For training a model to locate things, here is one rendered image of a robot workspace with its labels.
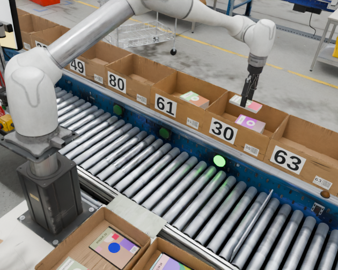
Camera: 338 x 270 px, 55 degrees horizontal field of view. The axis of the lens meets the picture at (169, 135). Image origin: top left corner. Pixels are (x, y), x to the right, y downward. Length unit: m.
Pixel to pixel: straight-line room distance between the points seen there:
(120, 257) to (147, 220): 0.24
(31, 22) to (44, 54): 1.93
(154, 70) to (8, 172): 1.56
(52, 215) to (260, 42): 1.20
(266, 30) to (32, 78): 1.00
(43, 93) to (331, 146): 1.51
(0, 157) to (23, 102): 2.11
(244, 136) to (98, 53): 1.43
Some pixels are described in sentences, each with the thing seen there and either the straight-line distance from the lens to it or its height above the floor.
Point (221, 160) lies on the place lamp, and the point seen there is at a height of 0.83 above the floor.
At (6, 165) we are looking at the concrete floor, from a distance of 3.17.
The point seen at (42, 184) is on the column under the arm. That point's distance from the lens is 1.38.
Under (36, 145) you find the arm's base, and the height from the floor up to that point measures 1.26.
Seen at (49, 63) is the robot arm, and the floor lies 1.47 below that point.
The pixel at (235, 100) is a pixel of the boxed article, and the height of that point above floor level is 1.14.
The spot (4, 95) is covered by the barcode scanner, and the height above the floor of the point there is 1.09.
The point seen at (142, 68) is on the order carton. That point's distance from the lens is 2.42.
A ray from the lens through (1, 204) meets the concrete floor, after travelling 2.86.
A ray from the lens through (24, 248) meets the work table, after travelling 1.62.
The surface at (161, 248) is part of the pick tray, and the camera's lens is 1.51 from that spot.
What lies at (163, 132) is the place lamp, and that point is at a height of 0.83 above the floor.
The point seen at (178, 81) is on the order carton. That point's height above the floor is 0.97.
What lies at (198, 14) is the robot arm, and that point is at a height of 1.65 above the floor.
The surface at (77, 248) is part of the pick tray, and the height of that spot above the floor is 0.76.
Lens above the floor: 2.05
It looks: 38 degrees down
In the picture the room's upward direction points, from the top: 5 degrees clockwise
